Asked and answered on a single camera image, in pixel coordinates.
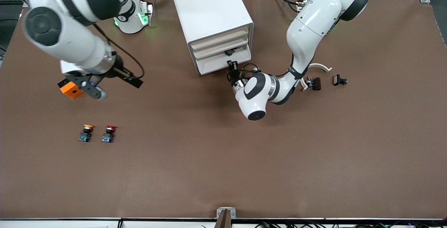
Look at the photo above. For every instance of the brown table cover mat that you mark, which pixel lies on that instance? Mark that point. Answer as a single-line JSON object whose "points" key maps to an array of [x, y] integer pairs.
{"points": [[223, 151]]}

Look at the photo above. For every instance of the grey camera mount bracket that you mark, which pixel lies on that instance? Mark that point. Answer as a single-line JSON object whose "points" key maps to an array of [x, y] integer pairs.
{"points": [[225, 217]]}

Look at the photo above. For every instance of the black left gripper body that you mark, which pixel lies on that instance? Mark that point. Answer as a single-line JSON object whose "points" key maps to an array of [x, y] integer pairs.
{"points": [[234, 76]]}

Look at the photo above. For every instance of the white drawer cabinet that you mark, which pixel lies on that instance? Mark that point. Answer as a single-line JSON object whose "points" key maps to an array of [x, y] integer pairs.
{"points": [[209, 8]]}

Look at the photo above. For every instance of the black square switch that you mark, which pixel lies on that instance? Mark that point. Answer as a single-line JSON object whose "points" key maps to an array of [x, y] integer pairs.
{"points": [[337, 80]]}

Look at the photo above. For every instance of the white table edge rail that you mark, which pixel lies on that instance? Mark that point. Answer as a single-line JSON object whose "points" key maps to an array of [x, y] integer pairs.
{"points": [[70, 223]]}

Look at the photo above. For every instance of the orange box with hole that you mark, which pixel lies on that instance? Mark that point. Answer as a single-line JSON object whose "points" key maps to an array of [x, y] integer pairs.
{"points": [[71, 92]]}

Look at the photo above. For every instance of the red-capped push button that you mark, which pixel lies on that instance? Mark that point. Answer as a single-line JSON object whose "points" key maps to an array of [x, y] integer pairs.
{"points": [[108, 136]]}

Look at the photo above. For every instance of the yellow-capped push button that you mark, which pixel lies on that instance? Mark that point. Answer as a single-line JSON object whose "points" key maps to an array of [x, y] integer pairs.
{"points": [[85, 135]]}

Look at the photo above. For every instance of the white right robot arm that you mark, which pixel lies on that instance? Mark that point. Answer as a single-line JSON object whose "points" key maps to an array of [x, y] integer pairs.
{"points": [[70, 43]]}

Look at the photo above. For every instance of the beige cabinet drawer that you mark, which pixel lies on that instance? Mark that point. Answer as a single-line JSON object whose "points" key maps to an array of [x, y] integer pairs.
{"points": [[220, 38], [220, 47], [213, 66]]}

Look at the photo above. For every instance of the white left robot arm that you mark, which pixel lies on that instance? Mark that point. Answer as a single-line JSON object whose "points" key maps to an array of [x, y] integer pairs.
{"points": [[314, 22]]}

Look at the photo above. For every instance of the white semicircular clamp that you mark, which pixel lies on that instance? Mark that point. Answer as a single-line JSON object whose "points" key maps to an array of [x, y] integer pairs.
{"points": [[323, 66]]}

